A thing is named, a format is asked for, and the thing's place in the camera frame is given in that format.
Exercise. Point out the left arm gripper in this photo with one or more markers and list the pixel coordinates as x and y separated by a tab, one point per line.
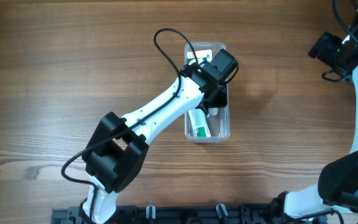
214	99

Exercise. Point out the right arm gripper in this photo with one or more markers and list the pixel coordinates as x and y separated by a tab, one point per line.
333	42

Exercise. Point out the white Hansaplast box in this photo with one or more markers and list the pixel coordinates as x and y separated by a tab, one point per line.
203	55

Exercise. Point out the white green medicine box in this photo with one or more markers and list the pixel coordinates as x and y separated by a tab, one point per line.
199	124

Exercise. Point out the dark green round-logo box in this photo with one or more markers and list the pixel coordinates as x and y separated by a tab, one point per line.
191	62

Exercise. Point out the white spray bottle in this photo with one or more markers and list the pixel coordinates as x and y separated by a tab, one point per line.
213	111

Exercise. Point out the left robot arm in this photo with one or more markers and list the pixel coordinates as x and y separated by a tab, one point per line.
119	145

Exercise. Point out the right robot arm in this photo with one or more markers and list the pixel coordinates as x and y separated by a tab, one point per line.
337	189

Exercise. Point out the clear plastic container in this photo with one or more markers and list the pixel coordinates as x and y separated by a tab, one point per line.
219	125

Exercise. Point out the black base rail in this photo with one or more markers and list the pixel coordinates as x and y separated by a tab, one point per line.
242	214

